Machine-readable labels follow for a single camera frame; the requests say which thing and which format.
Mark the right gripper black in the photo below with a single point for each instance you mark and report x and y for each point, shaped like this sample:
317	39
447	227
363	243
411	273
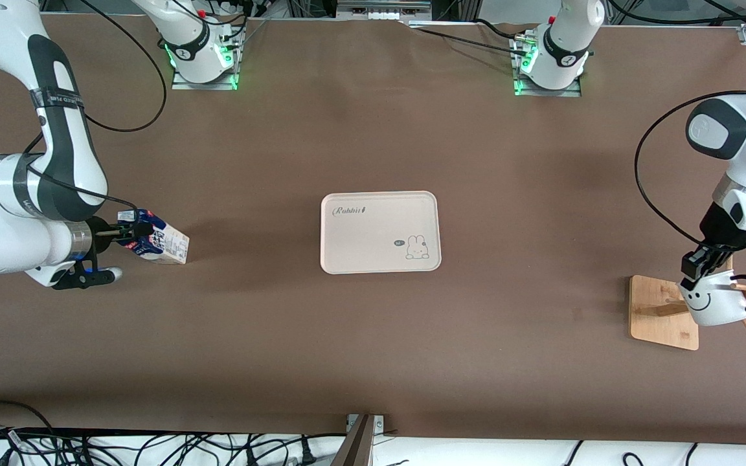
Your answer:
99	234

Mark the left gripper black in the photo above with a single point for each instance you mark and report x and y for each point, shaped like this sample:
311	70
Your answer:
721	228

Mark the blue white milk carton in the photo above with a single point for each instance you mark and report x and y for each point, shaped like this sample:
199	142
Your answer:
169	246

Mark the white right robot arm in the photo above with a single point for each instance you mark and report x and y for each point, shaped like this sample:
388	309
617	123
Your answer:
56	129

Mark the cream rabbit print tray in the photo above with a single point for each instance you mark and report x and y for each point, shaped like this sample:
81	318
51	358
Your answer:
379	233

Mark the wooden mug tree stand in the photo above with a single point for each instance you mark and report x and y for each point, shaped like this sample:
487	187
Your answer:
661	323

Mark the white flat panel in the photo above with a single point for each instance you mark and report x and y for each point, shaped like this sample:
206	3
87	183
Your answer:
476	453

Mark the dark metal bar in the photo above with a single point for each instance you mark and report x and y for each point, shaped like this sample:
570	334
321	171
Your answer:
355	446

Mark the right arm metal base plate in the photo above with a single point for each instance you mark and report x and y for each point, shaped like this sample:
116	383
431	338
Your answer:
204	85

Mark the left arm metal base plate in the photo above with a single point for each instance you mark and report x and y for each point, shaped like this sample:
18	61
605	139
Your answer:
548	92

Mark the silver metal bracket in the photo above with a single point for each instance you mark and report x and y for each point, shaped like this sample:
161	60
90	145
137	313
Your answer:
378	424

